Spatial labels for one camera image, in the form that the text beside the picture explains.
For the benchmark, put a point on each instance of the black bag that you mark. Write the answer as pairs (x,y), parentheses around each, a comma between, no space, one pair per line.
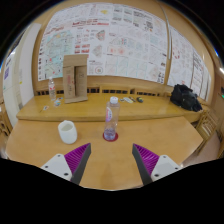
(185,98)

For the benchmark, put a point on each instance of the white ceramic mug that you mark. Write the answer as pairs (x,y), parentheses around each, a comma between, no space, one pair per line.
(67,132)

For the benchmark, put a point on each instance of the wall poster of diagrams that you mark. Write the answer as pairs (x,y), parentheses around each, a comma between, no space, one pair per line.
(185,63)

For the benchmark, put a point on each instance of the brown cardboard box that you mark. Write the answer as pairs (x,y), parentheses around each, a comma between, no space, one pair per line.
(75,80)

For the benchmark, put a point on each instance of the small dark object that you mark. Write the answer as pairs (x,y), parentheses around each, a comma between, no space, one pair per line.
(140,99)

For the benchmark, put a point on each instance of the small printed card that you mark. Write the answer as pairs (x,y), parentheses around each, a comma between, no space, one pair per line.
(60,98)
(57,103)
(45,108)

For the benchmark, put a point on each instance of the flat round red coaster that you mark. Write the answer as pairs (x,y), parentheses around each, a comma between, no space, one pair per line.
(105,138)

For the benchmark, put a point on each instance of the white standing air conditioner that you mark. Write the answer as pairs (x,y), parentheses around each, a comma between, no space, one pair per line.
(23,73)

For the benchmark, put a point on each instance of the wooden chair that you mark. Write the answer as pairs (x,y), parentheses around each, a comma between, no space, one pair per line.
(5,123)
(208,130)

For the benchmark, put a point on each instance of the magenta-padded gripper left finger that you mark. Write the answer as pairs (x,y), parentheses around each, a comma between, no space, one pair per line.
(56,165)

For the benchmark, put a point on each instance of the clear plastic water bottle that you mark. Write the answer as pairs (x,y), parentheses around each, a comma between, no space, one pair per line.
(111,116)

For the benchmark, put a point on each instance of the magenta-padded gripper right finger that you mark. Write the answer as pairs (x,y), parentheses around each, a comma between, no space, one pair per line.
(163,166)

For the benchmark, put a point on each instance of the white marker pen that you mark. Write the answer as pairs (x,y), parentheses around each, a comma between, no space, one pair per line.
(127,99)

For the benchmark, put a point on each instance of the small bottle with red label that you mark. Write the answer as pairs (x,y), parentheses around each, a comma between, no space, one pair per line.
(52,90)

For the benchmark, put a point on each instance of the large wall poster with map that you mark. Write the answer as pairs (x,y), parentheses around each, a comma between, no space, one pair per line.
(116,36)

